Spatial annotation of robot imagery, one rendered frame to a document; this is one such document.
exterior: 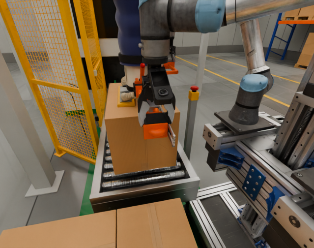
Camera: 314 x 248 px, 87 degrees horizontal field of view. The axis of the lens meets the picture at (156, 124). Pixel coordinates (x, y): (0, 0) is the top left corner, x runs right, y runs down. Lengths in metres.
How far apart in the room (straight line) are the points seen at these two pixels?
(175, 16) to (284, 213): 0.68
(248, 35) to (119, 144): 0.89
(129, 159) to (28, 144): 1.08
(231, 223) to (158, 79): 1.31
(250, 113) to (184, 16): 0.68
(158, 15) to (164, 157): 0.81
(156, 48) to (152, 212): 0.91
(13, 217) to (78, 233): 1.11
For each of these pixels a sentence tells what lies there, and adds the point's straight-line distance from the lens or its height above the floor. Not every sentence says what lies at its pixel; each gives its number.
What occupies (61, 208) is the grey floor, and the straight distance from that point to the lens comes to 1.98.
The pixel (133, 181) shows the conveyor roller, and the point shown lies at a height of 0.54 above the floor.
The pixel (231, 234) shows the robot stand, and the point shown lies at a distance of 1.52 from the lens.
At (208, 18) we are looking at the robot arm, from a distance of 0.41.
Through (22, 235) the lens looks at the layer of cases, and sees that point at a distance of 1.26.
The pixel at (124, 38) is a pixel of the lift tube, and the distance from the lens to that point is 0.99.
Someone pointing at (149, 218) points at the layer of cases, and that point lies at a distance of 1.09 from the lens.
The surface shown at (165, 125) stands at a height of 1.23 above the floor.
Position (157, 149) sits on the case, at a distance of 1.01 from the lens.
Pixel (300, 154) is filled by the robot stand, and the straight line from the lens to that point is 0.95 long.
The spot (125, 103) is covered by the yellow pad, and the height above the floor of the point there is 1.10.
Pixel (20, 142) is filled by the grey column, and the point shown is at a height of 0.61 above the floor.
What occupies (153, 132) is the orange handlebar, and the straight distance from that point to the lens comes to 0.49.
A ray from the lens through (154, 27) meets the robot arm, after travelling 0.44.
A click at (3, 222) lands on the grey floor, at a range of 2.17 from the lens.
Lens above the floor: 1.49
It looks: 31 degrees down
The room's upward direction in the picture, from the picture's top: straight up
